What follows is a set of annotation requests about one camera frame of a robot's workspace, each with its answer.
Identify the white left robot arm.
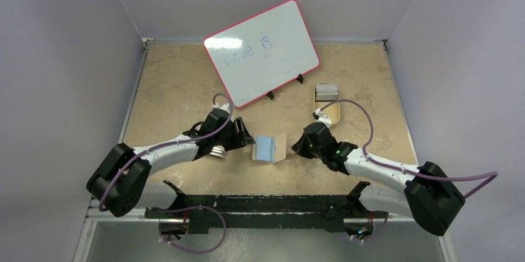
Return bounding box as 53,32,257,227
86,108,255,218

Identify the black whiteboard stand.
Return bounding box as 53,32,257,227
266,74,304,100

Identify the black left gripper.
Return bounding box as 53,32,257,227
213,118,254,152

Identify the stack of grey cards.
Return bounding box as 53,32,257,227
315,83,339,102

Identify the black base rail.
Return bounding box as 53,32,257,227
145,181,387,238

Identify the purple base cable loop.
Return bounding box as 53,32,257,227
158,205,228,255

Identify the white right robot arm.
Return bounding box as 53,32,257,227
292,122,466,236

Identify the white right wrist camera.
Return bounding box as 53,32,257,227
313,111,332,128

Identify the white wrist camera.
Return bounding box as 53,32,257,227
213,102,231,114
313,111,332,128

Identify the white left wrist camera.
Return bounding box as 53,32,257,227
213,102,231,114

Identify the pink framed whiteboard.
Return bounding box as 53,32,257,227
203,0,319,108

